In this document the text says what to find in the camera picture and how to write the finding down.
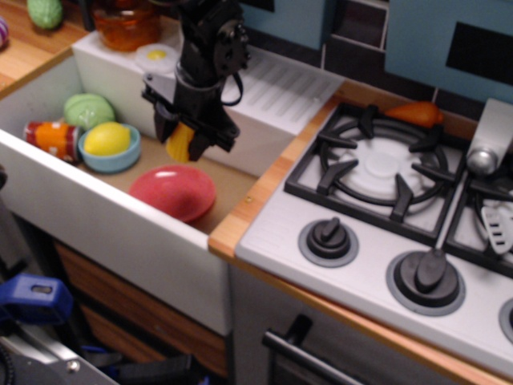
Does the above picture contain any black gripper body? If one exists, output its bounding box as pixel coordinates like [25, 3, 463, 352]
[141, 73, 240, 152]

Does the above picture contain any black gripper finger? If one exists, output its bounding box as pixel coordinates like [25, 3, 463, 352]
[154, 102, 179, 143]
[188, 131, 216, 161]

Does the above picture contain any yellow toy corn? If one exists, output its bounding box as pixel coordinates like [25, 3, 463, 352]
[166, 123, 194, 163]

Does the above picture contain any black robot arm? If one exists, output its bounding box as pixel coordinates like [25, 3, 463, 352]
[142, 1, 250, 162]

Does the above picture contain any pink plate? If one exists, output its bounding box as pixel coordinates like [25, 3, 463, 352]
[128, 164, 216, 223]

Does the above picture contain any white toy fried egg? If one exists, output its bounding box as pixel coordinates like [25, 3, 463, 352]
[135, 44, 178, 74]

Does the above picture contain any blue bowl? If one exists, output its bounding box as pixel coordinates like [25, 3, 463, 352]
[79, 124, 141, 174]

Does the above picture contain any yellow toy lemon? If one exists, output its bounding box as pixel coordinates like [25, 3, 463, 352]
[83, 122, 131, 156]

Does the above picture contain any green toy cabbage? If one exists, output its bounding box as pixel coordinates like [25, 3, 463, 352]
[63, 93, 115, 130]

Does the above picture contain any white toy sink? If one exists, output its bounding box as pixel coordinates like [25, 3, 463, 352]
[1, 33, 343, 335]

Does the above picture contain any orange red toy can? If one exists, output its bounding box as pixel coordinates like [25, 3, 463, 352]
[23, 121, 84, 163]

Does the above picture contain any orange transparent jar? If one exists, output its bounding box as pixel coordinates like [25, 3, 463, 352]
[91, 1, 161, 52]

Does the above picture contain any green toy vegetable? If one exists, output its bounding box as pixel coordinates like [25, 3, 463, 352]
[27, 0, 63, 30]

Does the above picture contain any black left stove knob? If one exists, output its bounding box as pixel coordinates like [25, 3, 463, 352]
[297, 217, 359, 268]

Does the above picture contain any black stove knob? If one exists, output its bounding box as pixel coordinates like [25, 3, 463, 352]
[499, 298, 513, 343]
[297, 217, 359, 268]
[386, 249, 466, 317]

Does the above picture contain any purple striped toy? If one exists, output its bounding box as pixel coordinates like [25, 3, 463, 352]
[0, 17, 10, 49]

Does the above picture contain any wooden drawer front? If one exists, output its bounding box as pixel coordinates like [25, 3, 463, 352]
[54, 241, 228, 381]

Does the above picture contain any black left burner grate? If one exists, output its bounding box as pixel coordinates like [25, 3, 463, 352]
[285, 103, 465, 245]

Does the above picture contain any black burner grate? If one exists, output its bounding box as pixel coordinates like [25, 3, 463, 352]
[444, 166, 512, 278]
[285, 103, 465, 245]

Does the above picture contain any grey toy stove top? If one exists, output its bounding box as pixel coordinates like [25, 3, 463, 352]
[234, 99, 513, 368]

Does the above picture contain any blue clamp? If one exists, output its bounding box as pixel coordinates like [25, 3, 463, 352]
[1, 274, 74, 326]

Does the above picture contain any orange toy carrot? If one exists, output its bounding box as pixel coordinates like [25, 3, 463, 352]
[384, 101, 444, 128]

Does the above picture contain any black middle stove knob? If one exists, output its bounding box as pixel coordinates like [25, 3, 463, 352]
[386, 249, 466, 317]

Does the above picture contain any black right burner grate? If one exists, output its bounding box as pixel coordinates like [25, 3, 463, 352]
[444, 166, 512, 278]

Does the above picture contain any silver pot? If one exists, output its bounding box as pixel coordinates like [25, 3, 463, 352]
[467, 99, 512, 176]

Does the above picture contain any grey toy spatula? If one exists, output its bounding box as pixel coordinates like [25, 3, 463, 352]
[481, 206, 512, 255]

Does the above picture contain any black right stove knob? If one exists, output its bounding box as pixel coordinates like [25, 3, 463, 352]
[499, 298, 513, 343]

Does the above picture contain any black oven door handle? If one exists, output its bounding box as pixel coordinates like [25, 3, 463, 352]
[261, 314, 362, 384]

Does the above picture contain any black braided cable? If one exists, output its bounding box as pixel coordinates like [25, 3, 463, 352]
[0, 344, 17, 385]

